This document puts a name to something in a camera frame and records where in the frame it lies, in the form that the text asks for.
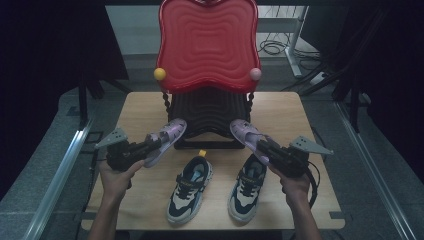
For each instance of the black curtain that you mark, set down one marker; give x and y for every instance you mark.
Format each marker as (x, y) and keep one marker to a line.
(383, 50)
(50, 50)

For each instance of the red and black shoe rack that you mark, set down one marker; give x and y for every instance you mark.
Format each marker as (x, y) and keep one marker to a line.
(208, 46)

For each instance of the purple sandal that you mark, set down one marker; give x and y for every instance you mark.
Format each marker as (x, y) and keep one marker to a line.
(168, 135)
(245, 133)

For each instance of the black metal stand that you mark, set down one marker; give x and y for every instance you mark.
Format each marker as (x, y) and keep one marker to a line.
(83, 100)
(354, 106)

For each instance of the person's right hand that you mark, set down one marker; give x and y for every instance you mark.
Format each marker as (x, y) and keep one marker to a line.
(295, 188)

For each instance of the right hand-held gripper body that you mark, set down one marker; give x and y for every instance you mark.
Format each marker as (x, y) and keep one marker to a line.
(293, 163)

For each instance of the aluminium rail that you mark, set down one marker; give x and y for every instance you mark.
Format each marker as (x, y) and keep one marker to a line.
(56, 180)
(373, 173)

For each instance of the person's left hand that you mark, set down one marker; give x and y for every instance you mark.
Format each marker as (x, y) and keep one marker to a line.
(116, 183)

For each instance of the navy and white sneaker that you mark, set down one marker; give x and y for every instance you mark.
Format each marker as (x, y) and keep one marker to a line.
(245, 200)
(188, 196)

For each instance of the white power strip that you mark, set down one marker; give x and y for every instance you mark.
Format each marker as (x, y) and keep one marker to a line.
(318, 78)

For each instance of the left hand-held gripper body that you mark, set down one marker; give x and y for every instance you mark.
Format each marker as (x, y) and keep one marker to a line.
(121, 155)

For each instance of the white metal desk frame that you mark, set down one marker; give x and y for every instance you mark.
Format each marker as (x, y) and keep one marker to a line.
(295, 40)

